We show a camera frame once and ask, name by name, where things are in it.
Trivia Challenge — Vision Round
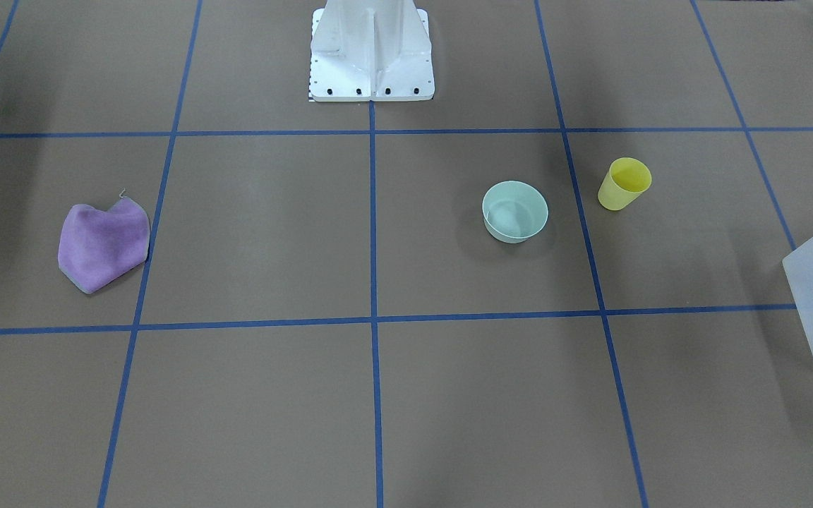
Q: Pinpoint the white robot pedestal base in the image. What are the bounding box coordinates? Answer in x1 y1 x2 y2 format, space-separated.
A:
308 1 435 102

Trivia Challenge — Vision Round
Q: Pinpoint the purple microfiber cloth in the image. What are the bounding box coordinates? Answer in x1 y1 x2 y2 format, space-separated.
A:
57 194 150 294

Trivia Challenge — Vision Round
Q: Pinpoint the yellow plastic cup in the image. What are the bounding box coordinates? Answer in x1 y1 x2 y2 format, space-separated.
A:
597 157 653 212

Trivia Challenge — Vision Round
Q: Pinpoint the mint green bowl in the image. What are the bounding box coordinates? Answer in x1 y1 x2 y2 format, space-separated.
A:
481 181 550 244

